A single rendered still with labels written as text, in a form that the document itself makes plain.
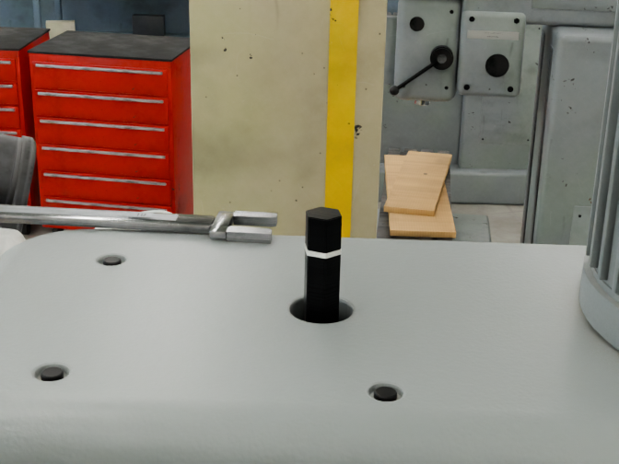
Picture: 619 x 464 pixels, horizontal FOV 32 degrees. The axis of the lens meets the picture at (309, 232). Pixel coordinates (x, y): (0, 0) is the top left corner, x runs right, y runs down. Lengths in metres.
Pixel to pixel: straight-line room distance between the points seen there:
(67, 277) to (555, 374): 0.30
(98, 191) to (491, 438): 5.05
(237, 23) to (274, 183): 0.37
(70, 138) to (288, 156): 3.17
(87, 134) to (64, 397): 4.92
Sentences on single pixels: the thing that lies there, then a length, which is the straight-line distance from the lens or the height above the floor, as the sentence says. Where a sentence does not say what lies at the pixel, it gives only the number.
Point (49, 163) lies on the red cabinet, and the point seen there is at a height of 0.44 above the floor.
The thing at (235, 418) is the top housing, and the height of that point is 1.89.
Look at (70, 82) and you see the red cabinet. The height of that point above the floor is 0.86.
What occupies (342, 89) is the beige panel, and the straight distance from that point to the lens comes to 2.35.
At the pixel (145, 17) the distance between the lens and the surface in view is 9.53.
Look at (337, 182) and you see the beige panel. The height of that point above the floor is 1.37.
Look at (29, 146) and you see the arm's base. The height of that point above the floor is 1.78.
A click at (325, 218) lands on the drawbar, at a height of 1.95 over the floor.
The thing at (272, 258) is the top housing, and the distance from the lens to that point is 0.69.
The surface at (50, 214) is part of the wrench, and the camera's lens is 0.75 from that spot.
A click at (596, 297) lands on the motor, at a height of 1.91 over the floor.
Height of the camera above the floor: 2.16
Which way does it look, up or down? 22 degrees down
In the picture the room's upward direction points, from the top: 1 degrees clockwise
